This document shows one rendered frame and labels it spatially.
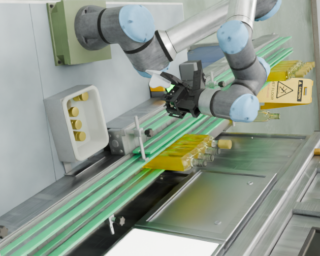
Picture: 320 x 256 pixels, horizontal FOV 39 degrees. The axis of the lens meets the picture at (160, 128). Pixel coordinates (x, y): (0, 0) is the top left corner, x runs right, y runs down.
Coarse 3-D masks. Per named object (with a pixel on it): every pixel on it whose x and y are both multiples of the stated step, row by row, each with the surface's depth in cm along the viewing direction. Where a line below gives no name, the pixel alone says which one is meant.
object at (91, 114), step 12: (72, 96) 146; (96, 96) 157; (84, 108) 161; (96, 108) 159; (84, 120) 161; (96, 120) 160; (72, 132) 146; (84, 132) 162; (96, 132) 162; (72, 144) 148; (84, 144) 161; (96, 144) 160; (84, 156) 152
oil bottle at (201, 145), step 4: (180, 140) 178; (184, 140) 178; (188, 140) 177; (172, 144) 176; (176, 144) 175; (180, 144) 174; (184, 144) 173; (188, 144) 173; (192, 144) 172; (196, 144) 171; (200, 144) 171; (204, 144) 171; (200, 148) 170; (204, 148) 170; (204, 152) 170
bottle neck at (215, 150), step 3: (207, 147) 170; (210, 147) 170; (213, 147) 169; (216, 147) 168; (207, 150) 170; (210, 150) 169; (213, 150) 168; (216, 150) 168; (219, 150) 169; (213, 153) 169; (216, 153) 168; (219, 153) 169
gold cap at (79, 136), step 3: (75, 132) 155; (78, 132) 154; (81, 132) 154; (75, 135) 154; (78, 135) 153; (81, 135) 154; (84, 135) 155; (75, 138) 154; (78, 138) 154; (81, 138) 154; (84, 138) 155
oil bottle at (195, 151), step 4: (168, 148) 173; (172, 148) 172; (176, 148) 171; (180, 148) 171; (184, 148) 170; (188, 148) 169; (192, 148) 169; (196, 148) 168; (192, 152) 165; (196, 152) 166; (200, 152) 167; (196, 156) 165
